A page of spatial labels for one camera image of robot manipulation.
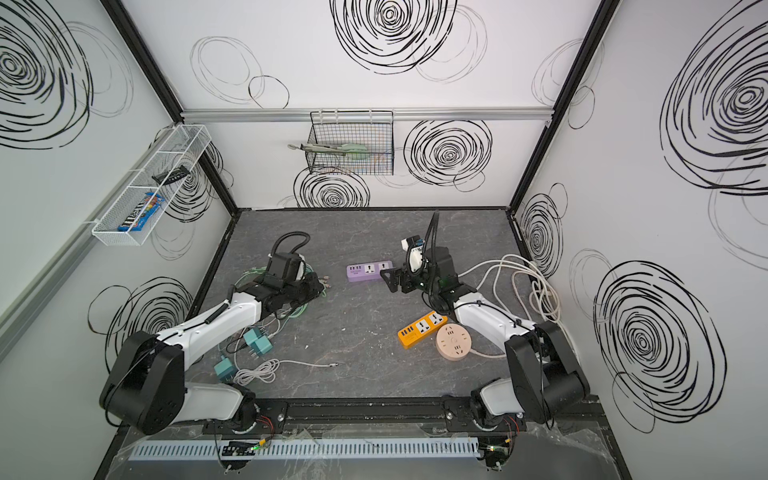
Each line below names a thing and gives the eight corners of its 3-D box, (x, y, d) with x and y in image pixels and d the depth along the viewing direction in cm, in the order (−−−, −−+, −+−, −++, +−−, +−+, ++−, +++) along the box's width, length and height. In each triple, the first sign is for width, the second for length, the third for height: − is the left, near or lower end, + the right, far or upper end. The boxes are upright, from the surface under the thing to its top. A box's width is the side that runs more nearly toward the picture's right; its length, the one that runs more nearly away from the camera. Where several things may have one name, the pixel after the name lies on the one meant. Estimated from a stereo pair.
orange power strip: (403, 349, 87) (403, 345, 84) (396, 336, 89) (396, 332, 87) (446, 323, 92) (447, 319, 89) (438, 312, 94) (439, 307, 92)
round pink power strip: (437, 360, 85) (439, 357, 82) (434, 327, 91) (435, 323, 89) (472, 360, 85) (474, 357, 82) (466, 327, 91) (468, 323, 89)
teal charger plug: (244, 341, 88) (240, 338, 86) (255, 329, 90) (252, 326, 88) (264, 357, 85) (261, 354, 83) (275, 344, 87) (273, 341, 85)
